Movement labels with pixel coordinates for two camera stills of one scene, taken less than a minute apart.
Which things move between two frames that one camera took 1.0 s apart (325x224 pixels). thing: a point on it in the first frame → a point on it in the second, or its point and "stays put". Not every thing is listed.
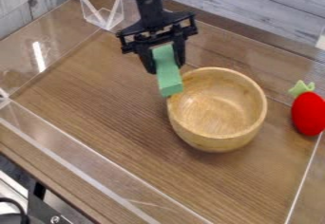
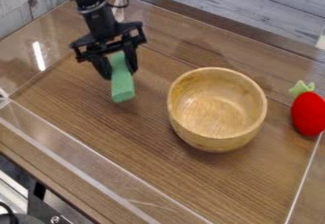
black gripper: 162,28 → 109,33
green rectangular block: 169,76 → 122,79
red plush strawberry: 308,108 stays put
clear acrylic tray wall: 115,196 stays put
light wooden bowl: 220,110 stays put
